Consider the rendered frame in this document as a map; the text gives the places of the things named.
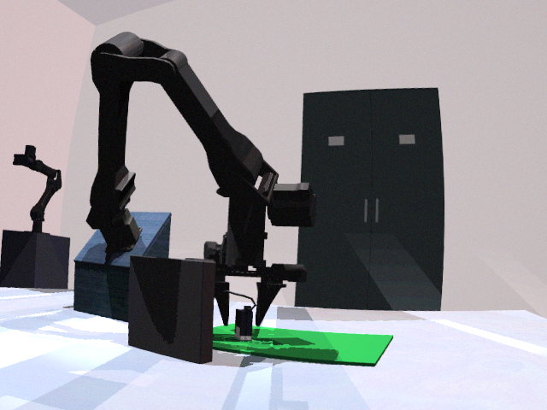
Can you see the green circuit board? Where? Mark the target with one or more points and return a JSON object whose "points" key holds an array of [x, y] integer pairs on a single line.
{"points": [[311, 346]]}

